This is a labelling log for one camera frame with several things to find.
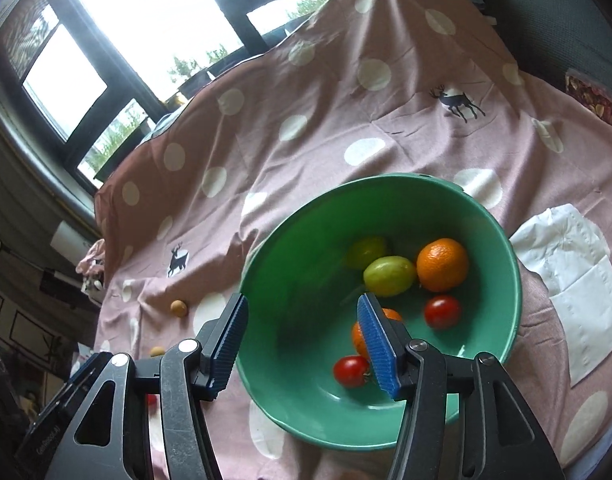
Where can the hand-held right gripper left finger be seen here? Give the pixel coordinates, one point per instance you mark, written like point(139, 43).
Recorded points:
point(228, 350)

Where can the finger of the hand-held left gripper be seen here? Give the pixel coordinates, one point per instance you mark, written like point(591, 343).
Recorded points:
point(86, 367)

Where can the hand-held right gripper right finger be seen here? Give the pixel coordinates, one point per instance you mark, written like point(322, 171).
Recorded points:
point(378, 350)

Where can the orange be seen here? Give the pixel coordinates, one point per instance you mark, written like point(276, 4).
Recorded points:
point(442, 265)
point(360, 340)

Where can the red cherry tomato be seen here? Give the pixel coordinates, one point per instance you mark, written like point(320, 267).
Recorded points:
point(442, 311)
point(351, 371)
point(152, 401)

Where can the green jujube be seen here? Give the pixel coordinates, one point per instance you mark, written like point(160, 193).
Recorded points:
point(367, 251)
point(389, 276)

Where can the green plastic bowl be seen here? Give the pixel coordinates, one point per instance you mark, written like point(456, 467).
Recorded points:
point(296, 285)

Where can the small brown longan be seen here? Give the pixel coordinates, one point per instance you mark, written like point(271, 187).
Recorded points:
point(157, 351)
point(178, 307)

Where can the black-and-white patterned bag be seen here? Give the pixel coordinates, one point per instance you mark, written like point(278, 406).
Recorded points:
point(93, 286)

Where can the crumpled pink cloth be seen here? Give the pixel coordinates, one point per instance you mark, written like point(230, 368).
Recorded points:
point(91, 255)

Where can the flat white paper tissue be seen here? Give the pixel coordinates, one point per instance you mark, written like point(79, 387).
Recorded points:
point(571, 285)

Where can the pink polka-dot deer bedsheet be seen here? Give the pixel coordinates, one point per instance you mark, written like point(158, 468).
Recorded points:
point(311, 85)

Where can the clear dried-fruit snack packet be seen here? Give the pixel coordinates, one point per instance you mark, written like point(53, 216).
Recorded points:
point(593, 95)

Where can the black-framed window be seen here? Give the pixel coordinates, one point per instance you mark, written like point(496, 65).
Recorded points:
point(151, 10)

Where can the grey sofa cushions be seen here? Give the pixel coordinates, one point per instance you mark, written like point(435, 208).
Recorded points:
point(546, 20)

